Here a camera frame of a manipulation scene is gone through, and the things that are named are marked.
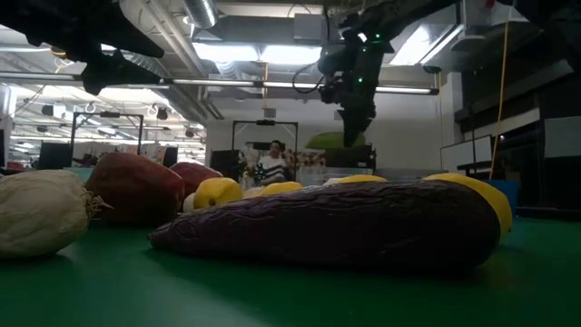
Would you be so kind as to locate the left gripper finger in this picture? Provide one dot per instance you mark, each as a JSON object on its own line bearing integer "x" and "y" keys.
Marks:
{"x": 134, "y": 45}
{"x": 118, "y": 77}

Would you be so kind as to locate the light green cucumber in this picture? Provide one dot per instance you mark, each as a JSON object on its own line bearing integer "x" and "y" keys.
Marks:
{"x": 327, "y": 141}

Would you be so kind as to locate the yellow lemon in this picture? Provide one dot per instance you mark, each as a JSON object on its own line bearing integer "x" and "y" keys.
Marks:
{"x": 495, "y": 195}
{"x": 218, "y": 193}
{"x": 281, "y": 188}
{"x": 363, "y": 179}

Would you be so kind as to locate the purple eggplant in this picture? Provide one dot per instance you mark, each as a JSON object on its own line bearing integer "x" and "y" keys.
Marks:
{"x": 327, "y": 224}

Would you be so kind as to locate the dark red apple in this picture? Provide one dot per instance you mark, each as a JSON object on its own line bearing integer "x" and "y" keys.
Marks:
{"x": 136, "y": 188}

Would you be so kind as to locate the red apple with yellow patch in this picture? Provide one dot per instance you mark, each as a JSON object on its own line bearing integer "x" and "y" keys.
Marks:
{"x": 195, "y": 175}

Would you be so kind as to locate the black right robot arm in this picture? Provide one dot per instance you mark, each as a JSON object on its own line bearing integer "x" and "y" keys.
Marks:
{"x": 408, "y": 13}

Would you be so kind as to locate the black yellow ceiling reel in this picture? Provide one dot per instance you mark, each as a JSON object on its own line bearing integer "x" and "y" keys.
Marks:
{"x": 59, "y": 51}

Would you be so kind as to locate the black box cabinet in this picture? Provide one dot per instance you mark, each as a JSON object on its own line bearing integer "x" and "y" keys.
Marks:
{"x": 349, "y": 158}

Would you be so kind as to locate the person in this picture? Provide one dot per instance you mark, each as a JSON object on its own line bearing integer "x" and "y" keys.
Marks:
{"x": 271, "y": 168}

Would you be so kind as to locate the long LED light bar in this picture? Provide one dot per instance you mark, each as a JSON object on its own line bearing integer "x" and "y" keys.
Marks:
{"x": 218, "y": 83}

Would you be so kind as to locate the black monitor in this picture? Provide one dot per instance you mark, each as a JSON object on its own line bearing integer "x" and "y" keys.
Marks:
{"x": 224, "y": 163}
{"x": 54, "y": 155}

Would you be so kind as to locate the whiteboard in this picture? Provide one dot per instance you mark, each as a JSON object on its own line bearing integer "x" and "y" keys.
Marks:
{"x": 467, "y": 154}

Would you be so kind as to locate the teal plastic basket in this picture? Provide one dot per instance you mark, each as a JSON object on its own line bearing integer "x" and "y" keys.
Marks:
{"x": 79, "y": 174}

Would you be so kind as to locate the small beige garlic bulb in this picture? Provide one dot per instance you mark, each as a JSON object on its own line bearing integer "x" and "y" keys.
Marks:
{"x": 189, "y": 203}

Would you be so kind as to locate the blue plastic basket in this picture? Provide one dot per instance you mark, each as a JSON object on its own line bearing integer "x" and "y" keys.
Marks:
{"x": 510, "y": 195}

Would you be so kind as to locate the green table mat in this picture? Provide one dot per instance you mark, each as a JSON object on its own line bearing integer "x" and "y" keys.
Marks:
{"x": 290, "y": 295}

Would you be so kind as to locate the black background gantry frame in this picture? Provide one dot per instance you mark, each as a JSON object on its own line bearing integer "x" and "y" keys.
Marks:
{"x": 265, "y": 122}
{"x": 106, "y": 115}

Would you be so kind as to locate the silver ventilation duct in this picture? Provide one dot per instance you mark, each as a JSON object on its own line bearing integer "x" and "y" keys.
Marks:
{"x": 199, "y": 11}

